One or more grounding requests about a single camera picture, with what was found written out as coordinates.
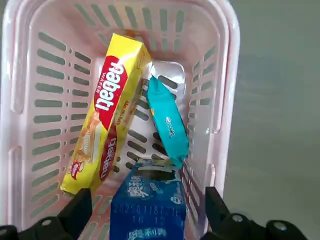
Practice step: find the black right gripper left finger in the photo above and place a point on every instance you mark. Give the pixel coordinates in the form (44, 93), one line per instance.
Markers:
(65, 222)

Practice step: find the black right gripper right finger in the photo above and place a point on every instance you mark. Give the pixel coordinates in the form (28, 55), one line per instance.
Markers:
(225, 225)

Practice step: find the blue cookie box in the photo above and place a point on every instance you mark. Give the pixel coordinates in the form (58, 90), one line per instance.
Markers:
(147, 200)

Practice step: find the yellow wafer box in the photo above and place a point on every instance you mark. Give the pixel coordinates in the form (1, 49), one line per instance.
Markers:
(110, 100)

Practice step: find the pink plastic basket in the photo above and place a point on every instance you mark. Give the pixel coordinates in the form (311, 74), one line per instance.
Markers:
(22, 62)

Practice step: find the teal snack packet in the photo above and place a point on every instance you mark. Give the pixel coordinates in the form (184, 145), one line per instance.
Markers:
(166, 120)

